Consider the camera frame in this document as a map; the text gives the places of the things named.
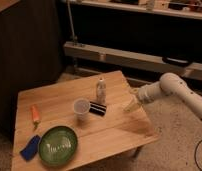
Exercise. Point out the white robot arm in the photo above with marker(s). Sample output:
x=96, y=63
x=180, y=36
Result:
x=168, y=84

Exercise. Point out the wooden table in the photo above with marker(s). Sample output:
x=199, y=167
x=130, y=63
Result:
x=98, y=137

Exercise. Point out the small white bottle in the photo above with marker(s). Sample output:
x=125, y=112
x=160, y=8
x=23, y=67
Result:
x=101, y=91

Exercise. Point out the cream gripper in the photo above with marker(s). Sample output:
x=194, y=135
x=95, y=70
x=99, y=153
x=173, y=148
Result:
x=134, y=104

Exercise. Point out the blue sponge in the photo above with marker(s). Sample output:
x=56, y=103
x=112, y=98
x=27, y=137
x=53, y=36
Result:
x=31, y=149

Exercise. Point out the orange toy carrot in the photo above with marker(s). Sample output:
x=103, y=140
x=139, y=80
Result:
x=35, y=116

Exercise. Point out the black white striped eraser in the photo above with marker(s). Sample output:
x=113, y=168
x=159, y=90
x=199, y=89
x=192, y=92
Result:
x=97, y=108

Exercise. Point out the green plate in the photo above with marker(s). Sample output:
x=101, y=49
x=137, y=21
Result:
x=57, y=146

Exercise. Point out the metal shelf rail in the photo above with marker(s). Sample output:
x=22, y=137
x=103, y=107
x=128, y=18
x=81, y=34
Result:
x=131, y=59

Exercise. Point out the black handle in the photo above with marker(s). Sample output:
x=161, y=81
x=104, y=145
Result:
x=180, y=63

